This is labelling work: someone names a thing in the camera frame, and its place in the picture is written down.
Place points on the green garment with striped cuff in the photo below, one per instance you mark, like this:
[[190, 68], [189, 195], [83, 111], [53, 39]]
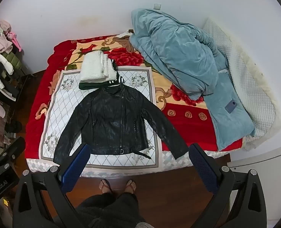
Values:
[[88, 86]]

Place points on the white cabinet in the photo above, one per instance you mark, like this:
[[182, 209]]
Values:
[[261, 161]]

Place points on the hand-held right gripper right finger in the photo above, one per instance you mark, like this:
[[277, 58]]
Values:
[[203, 168]]

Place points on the person's left foot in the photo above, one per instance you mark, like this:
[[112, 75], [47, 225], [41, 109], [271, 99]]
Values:
[[106, 186]]

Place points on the person's dark clothing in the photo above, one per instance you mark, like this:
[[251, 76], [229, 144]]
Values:
[[109, 211]]

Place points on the pile of clothes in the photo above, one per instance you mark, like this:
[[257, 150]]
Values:
[[0, 42]]

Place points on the white fleece garment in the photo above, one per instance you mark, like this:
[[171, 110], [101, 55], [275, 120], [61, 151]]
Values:
[[95, 66]]

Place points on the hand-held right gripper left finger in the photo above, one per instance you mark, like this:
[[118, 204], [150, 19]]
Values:
[[75, 168]]

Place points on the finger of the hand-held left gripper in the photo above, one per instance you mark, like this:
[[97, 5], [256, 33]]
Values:
[[12, 152]]

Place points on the grey checked bed sheet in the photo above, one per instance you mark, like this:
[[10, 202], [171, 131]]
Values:
[[190, 163]]

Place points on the white diamond-patterned cloth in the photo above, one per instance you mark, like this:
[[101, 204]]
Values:
[[59, 109]]

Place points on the red floral blanket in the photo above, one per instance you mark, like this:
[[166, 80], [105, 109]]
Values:
[[185, 118]]

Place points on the person's right foot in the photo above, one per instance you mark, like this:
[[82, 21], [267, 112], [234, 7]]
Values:
[[130, 186]]

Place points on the black leather jacket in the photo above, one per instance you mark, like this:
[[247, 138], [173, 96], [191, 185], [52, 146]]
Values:
[[111, 123]]

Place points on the white waffle blanket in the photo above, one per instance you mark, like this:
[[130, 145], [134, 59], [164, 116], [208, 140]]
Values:
[[249, 76]]

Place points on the blue quilt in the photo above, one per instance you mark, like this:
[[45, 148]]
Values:
[[178, 52]]

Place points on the white wall socket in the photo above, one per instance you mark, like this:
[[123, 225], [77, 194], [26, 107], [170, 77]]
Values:
[[157, 6]]

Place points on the person's foot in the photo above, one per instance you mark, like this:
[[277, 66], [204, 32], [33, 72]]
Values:
[[130, 186], [106, 186]]

